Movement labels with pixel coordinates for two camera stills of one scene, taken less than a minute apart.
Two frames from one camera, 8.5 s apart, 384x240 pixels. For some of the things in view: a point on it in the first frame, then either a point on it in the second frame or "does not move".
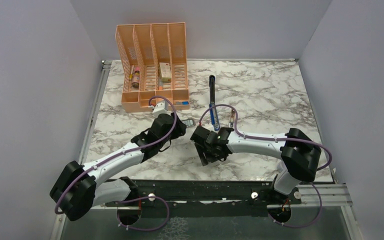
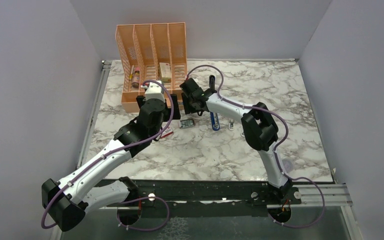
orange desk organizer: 152,59 does not move
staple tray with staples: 188,122 does not move
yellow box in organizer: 165,69 does not move
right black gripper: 206,157 → 187,109
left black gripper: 179,129 → 176,115
